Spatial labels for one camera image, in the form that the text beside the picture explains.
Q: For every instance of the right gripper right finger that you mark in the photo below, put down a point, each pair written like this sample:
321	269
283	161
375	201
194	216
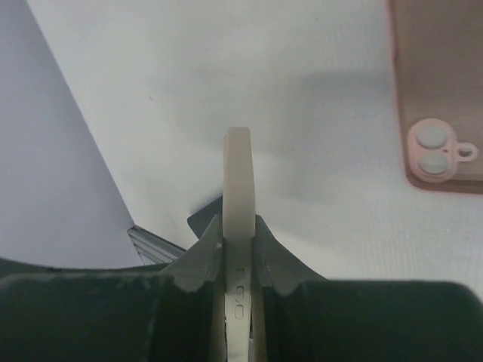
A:
299	315

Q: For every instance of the pink phone case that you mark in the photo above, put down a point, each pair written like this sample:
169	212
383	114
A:
437	69

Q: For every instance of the beige phone with case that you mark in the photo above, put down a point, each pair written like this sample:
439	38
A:
238	222

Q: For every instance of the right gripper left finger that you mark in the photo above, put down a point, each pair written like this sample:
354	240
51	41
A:
164	312

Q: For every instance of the left aluminium frame post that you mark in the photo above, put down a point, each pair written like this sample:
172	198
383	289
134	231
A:
153	248

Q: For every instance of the blue smartphone black screen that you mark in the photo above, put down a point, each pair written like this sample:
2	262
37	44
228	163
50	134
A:
200	220

